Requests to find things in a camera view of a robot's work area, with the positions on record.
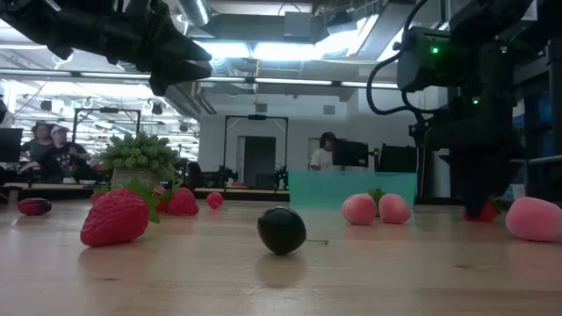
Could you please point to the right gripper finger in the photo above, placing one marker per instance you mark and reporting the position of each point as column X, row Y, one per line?
column 494, row 175
column 462, row 171

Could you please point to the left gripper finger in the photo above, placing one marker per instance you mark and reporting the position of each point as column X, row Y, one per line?
column 186, row 50
column 175, row 73

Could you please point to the large red toy strawberry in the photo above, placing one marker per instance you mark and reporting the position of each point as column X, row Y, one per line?
column 114, row 219

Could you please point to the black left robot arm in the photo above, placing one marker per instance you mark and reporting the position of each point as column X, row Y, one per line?
column 44, row 22

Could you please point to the black background robot arm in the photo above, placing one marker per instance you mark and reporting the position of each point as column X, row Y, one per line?
column 281, row 177
column 219, row 177

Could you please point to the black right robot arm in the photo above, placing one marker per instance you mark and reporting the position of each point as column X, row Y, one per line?
column 492, row 17

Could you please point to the teal plastic tupperware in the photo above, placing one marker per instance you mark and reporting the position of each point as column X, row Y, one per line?
column 325, row 188

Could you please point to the black computer monitor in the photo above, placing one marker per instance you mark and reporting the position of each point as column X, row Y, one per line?
column 350, row 152
column 9, row 145
column 397, row 158

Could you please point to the green artificial potted plant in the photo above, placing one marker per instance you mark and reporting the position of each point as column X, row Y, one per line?
column 138, row 153

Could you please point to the dark grey door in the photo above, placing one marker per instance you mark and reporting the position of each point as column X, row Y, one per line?
column 259, row 160

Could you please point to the white bowl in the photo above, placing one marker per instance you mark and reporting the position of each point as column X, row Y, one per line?
column 88, row 181

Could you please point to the person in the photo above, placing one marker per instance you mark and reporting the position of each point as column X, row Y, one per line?
column 61, row 158
column 38, row 147
column 322, row 159

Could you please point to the black toy cherry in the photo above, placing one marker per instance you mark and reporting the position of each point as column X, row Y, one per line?
column 281, row 230

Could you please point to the silver ceiling duct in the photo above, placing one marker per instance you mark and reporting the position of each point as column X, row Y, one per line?
column 193, row 11

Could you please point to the black camera rig frame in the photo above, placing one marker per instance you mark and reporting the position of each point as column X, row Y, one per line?
column 107, row 110
column 257, row 117

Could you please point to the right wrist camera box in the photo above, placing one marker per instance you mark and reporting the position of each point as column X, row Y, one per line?
column 421, row 66

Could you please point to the ceiling light rail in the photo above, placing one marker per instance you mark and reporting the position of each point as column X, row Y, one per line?
column 290, row 81

